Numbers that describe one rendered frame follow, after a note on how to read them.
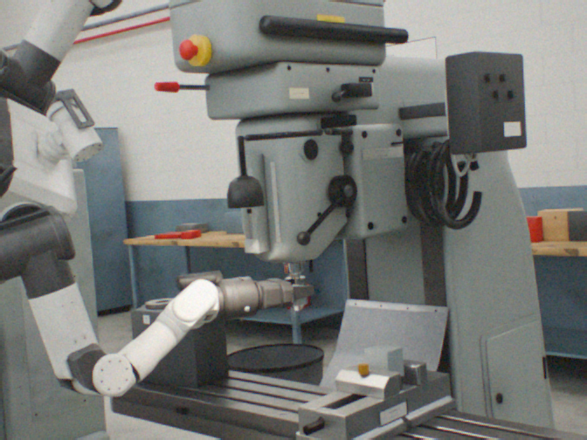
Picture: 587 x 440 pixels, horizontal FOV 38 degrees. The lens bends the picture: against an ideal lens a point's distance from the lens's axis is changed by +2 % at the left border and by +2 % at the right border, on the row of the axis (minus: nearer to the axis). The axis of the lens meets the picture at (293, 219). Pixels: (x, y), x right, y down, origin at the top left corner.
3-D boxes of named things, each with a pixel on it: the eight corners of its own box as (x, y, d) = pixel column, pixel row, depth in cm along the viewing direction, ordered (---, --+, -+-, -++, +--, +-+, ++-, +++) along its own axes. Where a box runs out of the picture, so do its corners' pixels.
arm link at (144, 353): (185, 348, 170) (114, 415, 160) (160, 348, 178) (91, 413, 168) (156, 306, 167) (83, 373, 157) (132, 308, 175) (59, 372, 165)
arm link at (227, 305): (243, 308, 176) (191, 316, 172) (231, 328, 185) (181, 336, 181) (231, 261, 181) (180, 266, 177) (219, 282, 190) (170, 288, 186)
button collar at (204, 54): (205, 64, 165) (203, 32, 164) (186, 67, 169) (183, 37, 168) (213, 64, 166) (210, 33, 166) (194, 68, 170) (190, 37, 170)
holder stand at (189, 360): (197, 388, 208) (190, 308, 206) (134, 381, 221) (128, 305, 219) (229, 376, 217) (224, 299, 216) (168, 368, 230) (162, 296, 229)
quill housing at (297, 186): (300, 265, 174) (289, 111, 171) (233, 263, 188) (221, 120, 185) (357, 253, 187) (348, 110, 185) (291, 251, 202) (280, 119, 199)
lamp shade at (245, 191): (224, 209, 160) (222, 176, 159) (231, 206, 167) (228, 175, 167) (261, 206, 159) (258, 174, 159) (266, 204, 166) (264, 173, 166)
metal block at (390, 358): (389, 381, 169) (387, 352, 169) (365, 377, 173) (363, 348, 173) (404, 375, 173) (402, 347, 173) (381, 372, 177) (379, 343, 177)
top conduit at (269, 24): (272, 32, 159) (270, 13, 158) (256, 36, 162) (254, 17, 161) (410, 43, 191) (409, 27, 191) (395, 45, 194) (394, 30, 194)
